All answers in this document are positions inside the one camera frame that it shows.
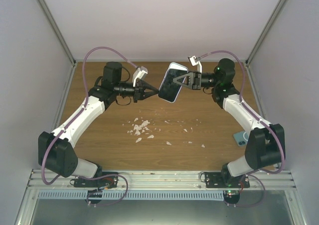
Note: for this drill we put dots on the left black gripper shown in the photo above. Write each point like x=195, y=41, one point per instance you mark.
x=140, y=93

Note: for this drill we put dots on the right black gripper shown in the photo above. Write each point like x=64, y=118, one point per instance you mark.
x=194, y=80

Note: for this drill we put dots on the light blue phone case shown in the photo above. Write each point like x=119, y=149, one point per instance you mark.
x=176, y=65

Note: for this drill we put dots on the black smartphone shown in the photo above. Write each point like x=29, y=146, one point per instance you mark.
x=169, y=90

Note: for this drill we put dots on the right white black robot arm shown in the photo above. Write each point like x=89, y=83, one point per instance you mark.
x=266, y=141

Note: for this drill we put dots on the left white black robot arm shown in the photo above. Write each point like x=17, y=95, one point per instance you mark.
x=56, y=149

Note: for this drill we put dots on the white debris pile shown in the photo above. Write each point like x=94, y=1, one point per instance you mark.
x=140, y=129

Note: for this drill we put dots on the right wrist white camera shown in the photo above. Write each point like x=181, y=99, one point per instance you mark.
x=196, y=63

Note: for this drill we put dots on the wrist white camera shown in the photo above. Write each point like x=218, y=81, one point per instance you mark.
x=139, y=74
x=196, y=63

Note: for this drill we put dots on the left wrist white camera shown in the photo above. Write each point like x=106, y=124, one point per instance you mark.
x=139, y=74

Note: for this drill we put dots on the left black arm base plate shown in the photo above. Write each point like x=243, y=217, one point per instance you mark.
x=109, y=180

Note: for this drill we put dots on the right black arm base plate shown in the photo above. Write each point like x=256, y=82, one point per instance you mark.
x=214, y=180

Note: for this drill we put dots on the right aluminium corner post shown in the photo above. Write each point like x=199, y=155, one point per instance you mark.
x=268, y=26

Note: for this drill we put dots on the aluminium corner post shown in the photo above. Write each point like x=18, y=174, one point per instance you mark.
x=49, y=16
x=268, y=26

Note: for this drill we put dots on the aluminium front rail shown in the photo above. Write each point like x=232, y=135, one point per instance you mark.
x=173, y=180

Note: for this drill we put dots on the grey slotted cable duct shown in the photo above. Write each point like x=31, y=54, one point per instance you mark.
x=134, y=195

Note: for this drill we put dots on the left aluminium corner post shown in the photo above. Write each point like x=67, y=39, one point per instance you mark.
x=49, y=16

